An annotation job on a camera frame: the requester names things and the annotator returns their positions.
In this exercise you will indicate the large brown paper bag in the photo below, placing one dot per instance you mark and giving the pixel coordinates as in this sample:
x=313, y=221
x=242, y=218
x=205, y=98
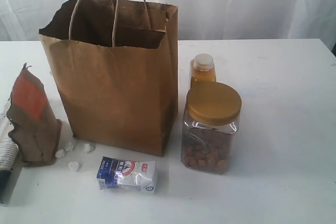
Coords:
x=115, y=65

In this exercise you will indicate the yellow juice bottle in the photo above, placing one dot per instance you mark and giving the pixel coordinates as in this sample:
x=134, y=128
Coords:
x=202, y=69

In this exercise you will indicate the clear nut jar gold lid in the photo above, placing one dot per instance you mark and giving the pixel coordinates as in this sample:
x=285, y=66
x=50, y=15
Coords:
x=210, y=121

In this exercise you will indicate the white crumpled pellet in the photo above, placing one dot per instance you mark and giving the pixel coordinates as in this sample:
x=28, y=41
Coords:
x=74, y=166
x=70, y=146
x=88, y=147
x=61, y=153

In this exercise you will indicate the small brown paper pouch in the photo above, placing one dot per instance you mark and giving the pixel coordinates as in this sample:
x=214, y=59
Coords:
x=36, y=130

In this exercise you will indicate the dark blue pasta packet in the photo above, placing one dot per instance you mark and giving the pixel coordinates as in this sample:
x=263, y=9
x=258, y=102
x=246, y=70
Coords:
x=9, y=151

